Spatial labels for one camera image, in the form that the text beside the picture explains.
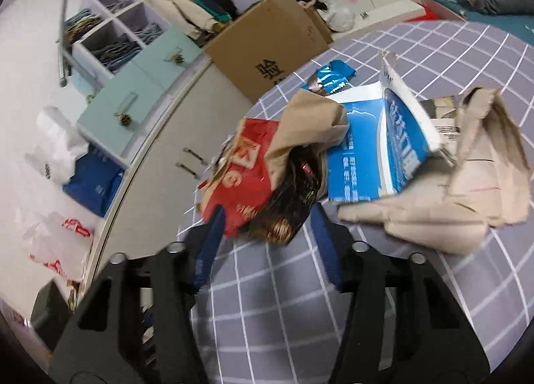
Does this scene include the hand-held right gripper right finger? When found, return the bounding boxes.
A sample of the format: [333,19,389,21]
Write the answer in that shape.
[311,202,491,384]

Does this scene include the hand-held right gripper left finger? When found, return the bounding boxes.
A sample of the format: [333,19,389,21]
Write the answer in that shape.
[49,204,228,384]

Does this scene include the black snack wrapper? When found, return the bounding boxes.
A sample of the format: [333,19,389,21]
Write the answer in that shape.
[250,146,330,245]

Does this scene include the red snack bag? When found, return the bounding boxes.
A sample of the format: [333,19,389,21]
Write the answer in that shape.
[196,117,284,238]

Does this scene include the blue and white carton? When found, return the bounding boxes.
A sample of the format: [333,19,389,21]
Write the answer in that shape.
[325,50,455,205]

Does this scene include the brown paper bag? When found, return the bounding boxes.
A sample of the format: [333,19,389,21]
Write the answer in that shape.
[267,89,351,168]

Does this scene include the blue foil wrapper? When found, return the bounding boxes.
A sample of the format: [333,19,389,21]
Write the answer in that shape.
[302,60,357,97]

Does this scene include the beige paper bag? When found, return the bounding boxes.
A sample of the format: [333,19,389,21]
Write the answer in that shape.
[338,87,534,255]

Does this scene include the cream cabinet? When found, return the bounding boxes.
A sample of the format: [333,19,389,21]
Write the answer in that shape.
[89,52,259,280]

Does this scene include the blue bag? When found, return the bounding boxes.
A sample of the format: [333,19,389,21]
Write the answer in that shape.
[62,152,126,218]

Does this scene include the red and white plastic bag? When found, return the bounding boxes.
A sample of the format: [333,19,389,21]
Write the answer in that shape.
[14,211,94,282]

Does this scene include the printed paper sheet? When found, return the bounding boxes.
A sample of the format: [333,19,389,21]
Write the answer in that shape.
[419,96,462,147]

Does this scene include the teal drawer cabinet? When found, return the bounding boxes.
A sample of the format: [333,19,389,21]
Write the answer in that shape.
[77,27,205,168]

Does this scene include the large white plastic bag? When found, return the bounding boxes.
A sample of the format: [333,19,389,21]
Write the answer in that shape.
[25,106,90,184]

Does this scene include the cardboard box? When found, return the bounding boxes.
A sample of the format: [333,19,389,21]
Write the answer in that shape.
[202,0,334,104]

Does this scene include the folded denim clothes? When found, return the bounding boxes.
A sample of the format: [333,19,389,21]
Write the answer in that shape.
[64,0,168,71]

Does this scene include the metal pole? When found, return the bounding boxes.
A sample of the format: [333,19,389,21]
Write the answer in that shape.
[56,0,82,88]

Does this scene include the pile of clothes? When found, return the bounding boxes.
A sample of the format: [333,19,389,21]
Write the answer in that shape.
[142,0,240,40]

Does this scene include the red cloth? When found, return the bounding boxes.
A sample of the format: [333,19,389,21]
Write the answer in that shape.
[407,2,439,23]

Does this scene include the teal bed sheet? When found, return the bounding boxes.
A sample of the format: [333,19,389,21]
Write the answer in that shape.
[413,0,534,40]

